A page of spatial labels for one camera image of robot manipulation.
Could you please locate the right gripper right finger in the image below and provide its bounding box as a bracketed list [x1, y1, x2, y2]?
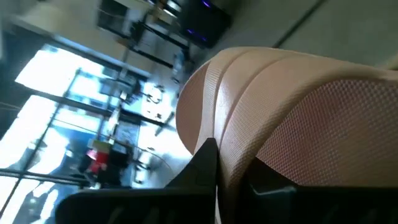
[244, 157, 398, 224]

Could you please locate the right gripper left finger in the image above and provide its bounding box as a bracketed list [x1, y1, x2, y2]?
[55, 138, 218, 224]

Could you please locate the pink rubber slide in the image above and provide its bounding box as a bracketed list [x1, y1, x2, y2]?
[175, 46, 398, 224]

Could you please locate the red object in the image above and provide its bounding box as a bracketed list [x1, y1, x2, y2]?
[86, 148, 110, 175]

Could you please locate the black metal storage rack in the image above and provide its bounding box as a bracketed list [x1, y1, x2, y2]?
[98, 0, 190, 68]

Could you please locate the black computer tower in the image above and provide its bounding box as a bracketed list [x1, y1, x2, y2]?
[178, 0, 233, 49]

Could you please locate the large glass window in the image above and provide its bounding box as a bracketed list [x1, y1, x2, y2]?
[0, 43, 193, 224]

